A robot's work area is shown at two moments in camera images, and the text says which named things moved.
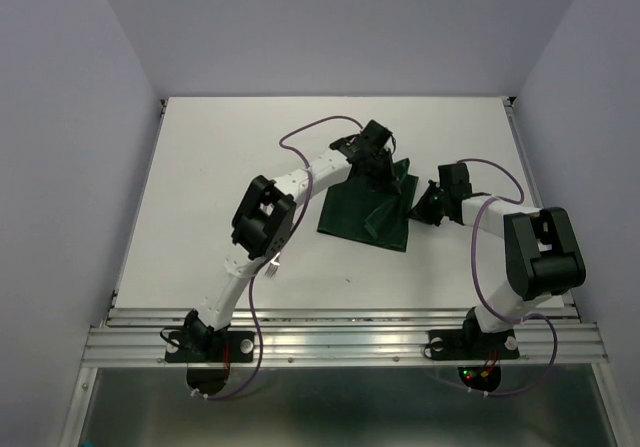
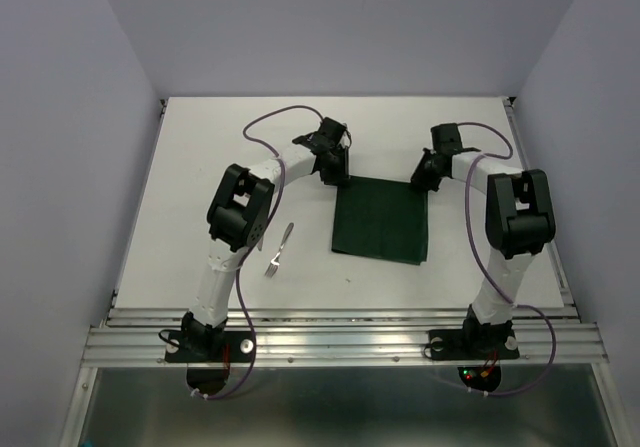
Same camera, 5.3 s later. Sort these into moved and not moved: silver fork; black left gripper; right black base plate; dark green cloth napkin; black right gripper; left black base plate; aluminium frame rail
Moved: dark green cloth napkin; black right gripper; black left gripper
Not moved: silver fork; aluminium frame rail; right black base plate; left black base plate
